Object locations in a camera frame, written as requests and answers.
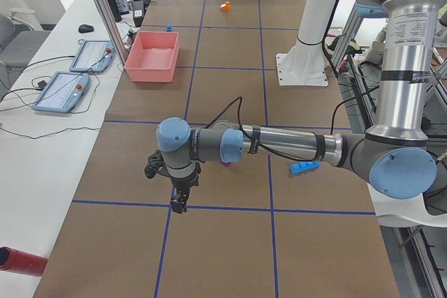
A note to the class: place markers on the pink plastic box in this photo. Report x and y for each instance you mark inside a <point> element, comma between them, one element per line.
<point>153,56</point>

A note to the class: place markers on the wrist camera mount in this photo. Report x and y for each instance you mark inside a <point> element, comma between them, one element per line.
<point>155,165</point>

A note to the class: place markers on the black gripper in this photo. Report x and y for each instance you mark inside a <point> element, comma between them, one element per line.
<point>184,183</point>

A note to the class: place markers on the aluminium frame post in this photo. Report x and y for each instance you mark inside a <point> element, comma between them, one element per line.
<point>106,15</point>

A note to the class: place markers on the long blue block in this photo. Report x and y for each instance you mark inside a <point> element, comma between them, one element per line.
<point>304,166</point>

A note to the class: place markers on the black computer mouse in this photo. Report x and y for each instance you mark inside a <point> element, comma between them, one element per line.
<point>85,28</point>

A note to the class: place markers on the red cylinder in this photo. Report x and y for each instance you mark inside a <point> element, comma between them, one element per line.
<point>21,262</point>

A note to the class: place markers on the orange block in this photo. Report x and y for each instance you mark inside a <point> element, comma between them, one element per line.
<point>225,7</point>

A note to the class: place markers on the teach pendant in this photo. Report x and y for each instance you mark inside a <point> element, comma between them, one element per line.
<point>93,56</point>
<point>62,93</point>

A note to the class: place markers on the white camera pole stand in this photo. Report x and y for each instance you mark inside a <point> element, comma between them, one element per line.
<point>304,63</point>

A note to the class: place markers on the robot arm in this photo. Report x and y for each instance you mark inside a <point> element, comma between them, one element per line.
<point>391,155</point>

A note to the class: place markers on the near teach pendant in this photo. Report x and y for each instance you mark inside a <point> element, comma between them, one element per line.
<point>62,93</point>

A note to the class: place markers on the far teach pendant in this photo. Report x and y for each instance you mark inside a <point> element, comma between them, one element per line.
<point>93,56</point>

